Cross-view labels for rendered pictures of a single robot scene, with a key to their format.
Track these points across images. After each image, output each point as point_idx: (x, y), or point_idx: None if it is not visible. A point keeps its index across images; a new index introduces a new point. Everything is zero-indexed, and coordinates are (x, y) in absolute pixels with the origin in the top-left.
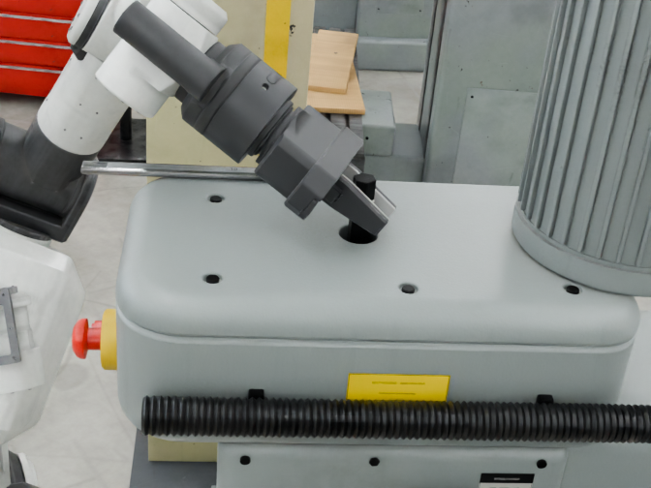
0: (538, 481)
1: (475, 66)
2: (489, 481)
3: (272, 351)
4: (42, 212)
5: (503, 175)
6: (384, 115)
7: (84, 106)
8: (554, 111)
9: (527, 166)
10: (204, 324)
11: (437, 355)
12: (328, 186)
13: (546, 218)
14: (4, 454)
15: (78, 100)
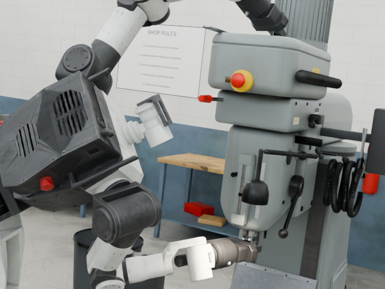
0: (318, 111)
1: None
2: (315, 111)
3: (307, 58)
4: None
5: None
6: None
7: (131, 31)
8: (301, 4)
9: (287, 25)
10: (302, 46)
11: (319, 62)
12: (287, 17)
13: (303, 34)
14: (20, 272)
15: (130, 28)
